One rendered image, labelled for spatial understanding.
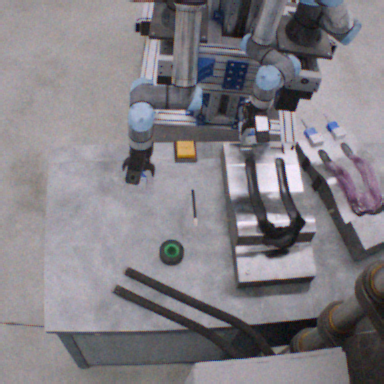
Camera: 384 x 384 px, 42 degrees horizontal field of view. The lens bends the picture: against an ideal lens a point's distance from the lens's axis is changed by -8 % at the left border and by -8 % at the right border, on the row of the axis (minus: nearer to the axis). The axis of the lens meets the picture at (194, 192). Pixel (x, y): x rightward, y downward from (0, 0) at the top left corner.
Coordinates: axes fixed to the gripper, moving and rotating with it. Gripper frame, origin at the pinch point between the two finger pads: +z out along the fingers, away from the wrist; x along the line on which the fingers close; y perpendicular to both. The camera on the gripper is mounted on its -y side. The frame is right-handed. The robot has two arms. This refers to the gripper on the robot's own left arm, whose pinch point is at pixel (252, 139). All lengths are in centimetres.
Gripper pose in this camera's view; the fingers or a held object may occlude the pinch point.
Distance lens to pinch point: 197.0
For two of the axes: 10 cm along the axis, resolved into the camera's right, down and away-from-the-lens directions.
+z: -1.0, 4.9, 8.7
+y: -2.2, -8.6, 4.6
